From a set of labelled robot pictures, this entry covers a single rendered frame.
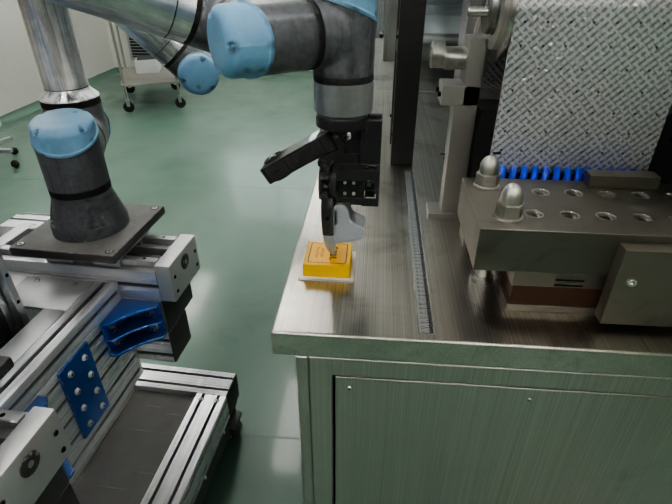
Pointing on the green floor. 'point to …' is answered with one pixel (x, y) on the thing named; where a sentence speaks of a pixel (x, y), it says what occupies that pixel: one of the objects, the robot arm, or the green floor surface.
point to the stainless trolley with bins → (143, 74)
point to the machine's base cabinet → (480, 434)
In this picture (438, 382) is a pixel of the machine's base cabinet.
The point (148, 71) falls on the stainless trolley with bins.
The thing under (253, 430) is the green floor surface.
